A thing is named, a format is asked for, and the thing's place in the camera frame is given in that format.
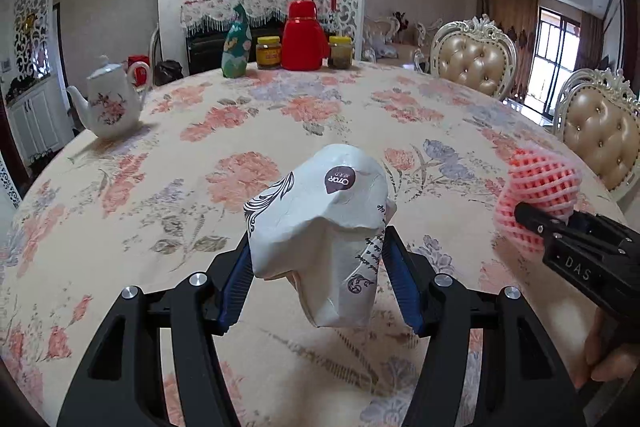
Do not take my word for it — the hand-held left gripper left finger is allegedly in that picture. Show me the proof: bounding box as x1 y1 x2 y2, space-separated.
56 234 256 427

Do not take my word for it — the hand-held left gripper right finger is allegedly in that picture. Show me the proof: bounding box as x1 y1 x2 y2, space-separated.
382 226 586 427

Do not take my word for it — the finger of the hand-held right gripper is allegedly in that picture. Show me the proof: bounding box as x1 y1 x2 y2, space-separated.
570 209 640 254
515 201 593 242

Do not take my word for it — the pink foam fruit net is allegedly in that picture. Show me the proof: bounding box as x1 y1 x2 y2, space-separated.
492 147 583 253

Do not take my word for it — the white printed paper bag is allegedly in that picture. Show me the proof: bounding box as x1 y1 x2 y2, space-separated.
244 144 397 329

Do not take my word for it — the person's right hand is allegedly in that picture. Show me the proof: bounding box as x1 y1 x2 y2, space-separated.
574 307 640 388

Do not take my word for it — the beige tufted dining chair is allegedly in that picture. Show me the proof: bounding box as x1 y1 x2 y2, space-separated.
429 14 518 102
554 68 640 202

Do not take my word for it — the floral tablecloth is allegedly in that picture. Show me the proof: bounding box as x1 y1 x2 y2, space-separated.
0 59 631 427

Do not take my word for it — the window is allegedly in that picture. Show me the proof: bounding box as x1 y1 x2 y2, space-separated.
527 7 581 118

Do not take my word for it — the brown patterned curtain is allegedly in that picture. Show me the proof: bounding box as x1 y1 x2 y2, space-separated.
477 0 540 72
580 12 606 70

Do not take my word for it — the white floral teapot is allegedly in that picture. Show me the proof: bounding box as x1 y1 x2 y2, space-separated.
66 55 152 139

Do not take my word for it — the black bag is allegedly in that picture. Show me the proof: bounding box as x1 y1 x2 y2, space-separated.
152 59 183 85

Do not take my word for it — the white carved sofa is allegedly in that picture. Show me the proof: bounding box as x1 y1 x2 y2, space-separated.
362 14 436 62

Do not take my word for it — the yellow lid glass jar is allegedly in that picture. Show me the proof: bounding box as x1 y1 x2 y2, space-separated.
327 36 353 70
256 36 282 70

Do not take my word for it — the black upright piano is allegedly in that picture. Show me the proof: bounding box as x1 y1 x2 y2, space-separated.
186 24 301 75

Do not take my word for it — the green painted bottle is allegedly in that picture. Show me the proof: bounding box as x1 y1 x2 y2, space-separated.
221 3 253 78

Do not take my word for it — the red bag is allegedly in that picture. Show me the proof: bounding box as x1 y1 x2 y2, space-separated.
127 55 151 85

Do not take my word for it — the red thermos jug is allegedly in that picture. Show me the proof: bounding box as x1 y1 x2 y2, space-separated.
281 0 331 72

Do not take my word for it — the low white cabinet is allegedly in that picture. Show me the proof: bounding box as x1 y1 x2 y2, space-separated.
5 79 76 162

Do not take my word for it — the floral fringed piano cover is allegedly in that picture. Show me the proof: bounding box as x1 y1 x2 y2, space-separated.
181 0 335 32

